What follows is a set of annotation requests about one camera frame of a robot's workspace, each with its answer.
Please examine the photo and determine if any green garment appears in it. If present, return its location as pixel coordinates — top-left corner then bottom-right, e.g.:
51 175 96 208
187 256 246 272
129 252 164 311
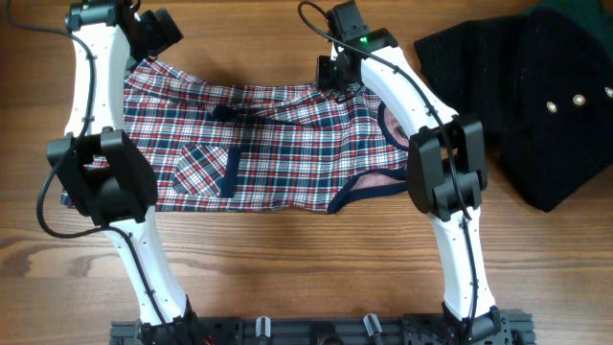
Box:
524 0 612 48

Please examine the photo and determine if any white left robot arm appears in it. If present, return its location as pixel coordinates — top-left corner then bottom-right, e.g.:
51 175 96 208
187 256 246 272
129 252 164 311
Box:
47 1 214 344

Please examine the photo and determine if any plaid sleeveless dress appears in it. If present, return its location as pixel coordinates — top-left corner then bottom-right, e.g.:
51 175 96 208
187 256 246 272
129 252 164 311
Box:
124 62 408 213

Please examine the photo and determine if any black knit jacket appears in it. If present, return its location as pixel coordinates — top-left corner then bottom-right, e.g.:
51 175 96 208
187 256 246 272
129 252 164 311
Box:
414 9 612 212

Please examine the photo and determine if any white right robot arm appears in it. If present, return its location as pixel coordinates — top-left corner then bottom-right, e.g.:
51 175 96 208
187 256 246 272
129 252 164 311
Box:
317 28 502 344

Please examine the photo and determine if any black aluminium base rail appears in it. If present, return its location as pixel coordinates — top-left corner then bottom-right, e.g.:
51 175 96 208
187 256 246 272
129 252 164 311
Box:
108 313 535 345

